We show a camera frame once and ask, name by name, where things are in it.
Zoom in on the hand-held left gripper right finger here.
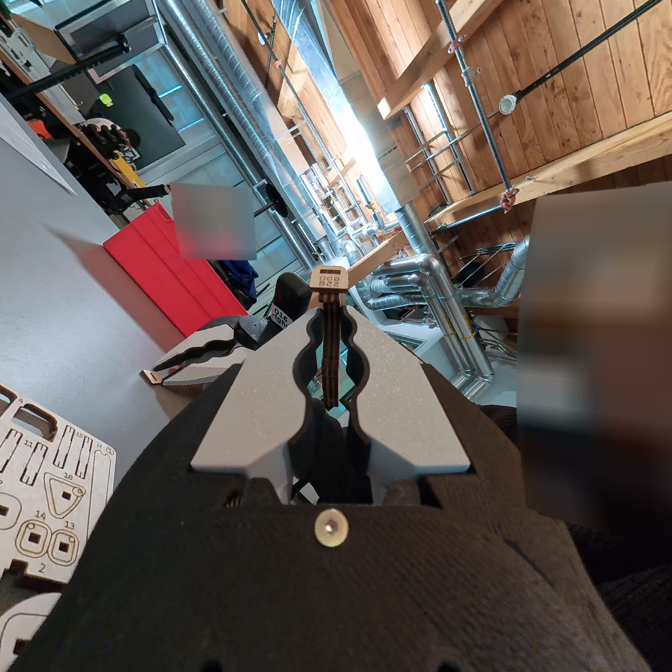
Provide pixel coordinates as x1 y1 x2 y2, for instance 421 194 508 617
341 307 471 502

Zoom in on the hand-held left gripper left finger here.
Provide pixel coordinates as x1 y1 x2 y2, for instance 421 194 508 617
190 309 322 504

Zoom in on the wooden model assembly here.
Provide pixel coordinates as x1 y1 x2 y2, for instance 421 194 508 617
309 267 350 411

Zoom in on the blue jacket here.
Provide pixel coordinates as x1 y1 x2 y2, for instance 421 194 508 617
231 260 259 316

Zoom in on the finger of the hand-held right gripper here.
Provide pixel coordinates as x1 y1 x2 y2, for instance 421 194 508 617
153 324 243 372
162 349 249 389

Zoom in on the wooden workbench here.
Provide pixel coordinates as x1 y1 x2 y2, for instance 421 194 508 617
0 10 158 200

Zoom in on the black round disc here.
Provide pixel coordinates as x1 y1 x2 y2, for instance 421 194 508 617
257 181 288 218

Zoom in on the grey desk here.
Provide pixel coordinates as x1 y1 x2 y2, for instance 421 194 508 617
0 94 247 672

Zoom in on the red plastic bin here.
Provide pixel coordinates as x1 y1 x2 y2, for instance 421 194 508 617
103 202 247 338

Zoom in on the wooden parts sheet with cutouts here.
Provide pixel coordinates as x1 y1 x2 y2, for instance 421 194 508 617
0 382 117 659

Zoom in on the silver spiral ventilation duct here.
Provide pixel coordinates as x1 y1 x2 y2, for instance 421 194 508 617
157 0 337 263

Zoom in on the bundle of silver insulated pipes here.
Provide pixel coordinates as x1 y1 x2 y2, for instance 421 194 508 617
362 236 531 402

